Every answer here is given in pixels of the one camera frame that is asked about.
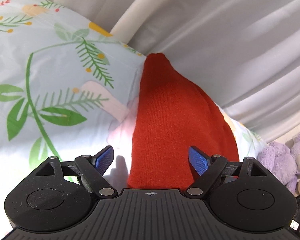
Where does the red knit sweater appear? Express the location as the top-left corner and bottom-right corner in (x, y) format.
(127, 53), (239, 190)

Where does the floral bed sheet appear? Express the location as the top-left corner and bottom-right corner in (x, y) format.
(0, 0), (268, 183)

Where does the purple plush teddy bear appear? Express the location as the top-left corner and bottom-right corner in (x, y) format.
(257, 134), (300, 193)

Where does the white curtain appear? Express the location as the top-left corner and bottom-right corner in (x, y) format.
(52, 0), (300, 141)

